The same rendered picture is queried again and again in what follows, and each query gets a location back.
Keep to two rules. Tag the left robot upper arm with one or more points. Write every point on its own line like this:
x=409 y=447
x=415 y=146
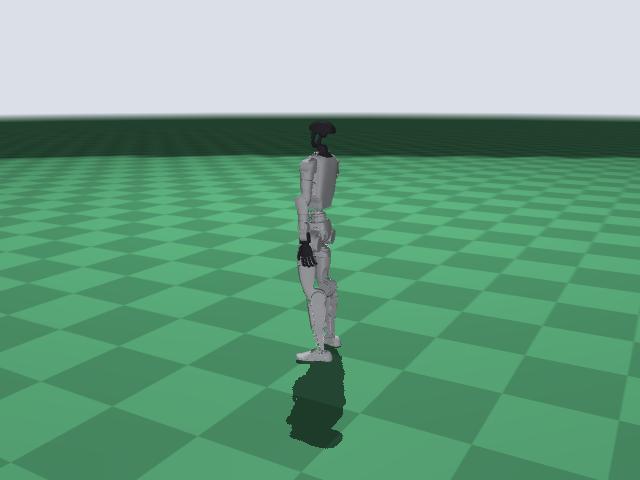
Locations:
x=307 y=168

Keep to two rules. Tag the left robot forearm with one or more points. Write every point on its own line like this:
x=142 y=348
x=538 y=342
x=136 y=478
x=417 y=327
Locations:
x=303 y=217

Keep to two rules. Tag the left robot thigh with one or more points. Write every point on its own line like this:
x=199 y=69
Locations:
x=307 y=275

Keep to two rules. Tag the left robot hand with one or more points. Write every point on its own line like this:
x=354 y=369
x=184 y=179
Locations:
x=305 y=252

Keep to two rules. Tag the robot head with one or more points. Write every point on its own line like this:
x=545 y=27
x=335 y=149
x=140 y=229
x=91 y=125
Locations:
x=321 y=127

